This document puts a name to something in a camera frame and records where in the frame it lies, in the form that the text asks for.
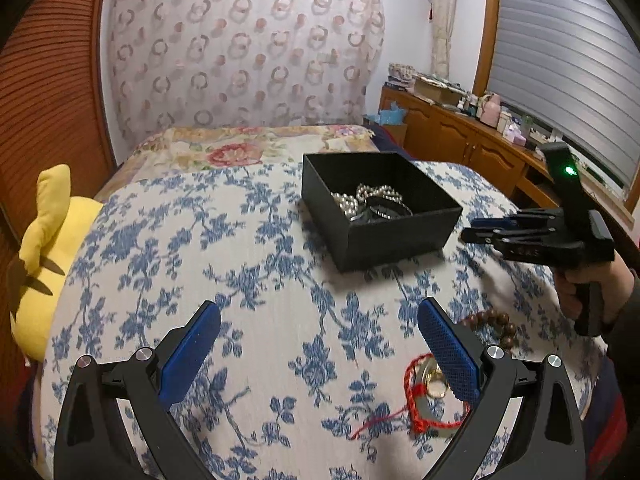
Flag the brown wooden bead bracelet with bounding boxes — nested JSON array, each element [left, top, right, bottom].
[[459, 309, 522, 354]]

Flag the silver bangle bracelet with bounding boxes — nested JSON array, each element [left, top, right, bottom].
[[349, 195, 414, 224]]

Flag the white pearl necklace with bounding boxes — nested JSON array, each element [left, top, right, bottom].
[[330, 182, 407, 219]]

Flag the red cord jade pendant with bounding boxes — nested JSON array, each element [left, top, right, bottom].
[[347, 353, 470, 441]]

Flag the black jewelry box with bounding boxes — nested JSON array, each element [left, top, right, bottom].
[[302, 152, 462, 273]]

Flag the right hand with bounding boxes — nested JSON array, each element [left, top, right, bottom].
[[554, 254, 636, 323]]

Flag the pink kettle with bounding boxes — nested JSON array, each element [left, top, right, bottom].
[[478, 92, 501, 128]]

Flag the wooden sideboard cabinet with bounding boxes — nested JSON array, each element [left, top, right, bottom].
[[377, 84, 637, 231]]

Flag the blue plastic bag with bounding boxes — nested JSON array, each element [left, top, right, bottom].
[[378, 102, 408, 126]]

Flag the cardboard box on cabinet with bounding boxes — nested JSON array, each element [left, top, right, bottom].
[[412, 77, 466, 106]]

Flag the grey window blind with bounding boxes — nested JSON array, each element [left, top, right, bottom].
[[488, 0, 639, 190]]

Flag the blue floral white blanket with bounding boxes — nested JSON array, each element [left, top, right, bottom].
[[37, 164, 604, 479]]

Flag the yellow plush toy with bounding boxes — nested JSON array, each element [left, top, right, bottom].
[[6, 165, 102, 362]]

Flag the cream lace side curtain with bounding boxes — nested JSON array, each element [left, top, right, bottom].
[[431, 0, 457, 79]]

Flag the circle patterned sheer curtain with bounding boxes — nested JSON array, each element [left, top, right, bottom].
[[106, 0, 385, 146]]

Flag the pink floral bedspread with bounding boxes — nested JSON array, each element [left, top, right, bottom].
[[96, 125, 378, 203]]

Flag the wooden louvered wardrobe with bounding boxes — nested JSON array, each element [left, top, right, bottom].
[[0, 0, 120, 241]]

